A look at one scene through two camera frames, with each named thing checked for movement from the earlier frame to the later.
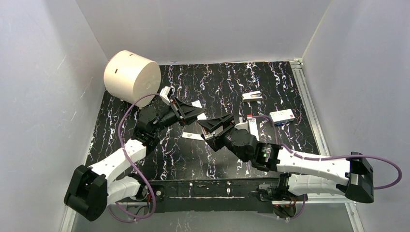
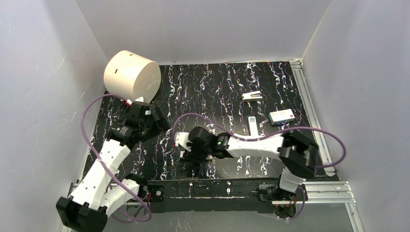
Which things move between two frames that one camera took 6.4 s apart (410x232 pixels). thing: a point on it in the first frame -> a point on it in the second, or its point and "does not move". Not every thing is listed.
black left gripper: [178, 110] -> [159, 116]
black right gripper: [212, 135] -> [195, 155]
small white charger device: [252, 96] does not move
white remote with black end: [202, 117] -> [183, 155]
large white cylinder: [129, 77] does not move
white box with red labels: [283, 116] does not move
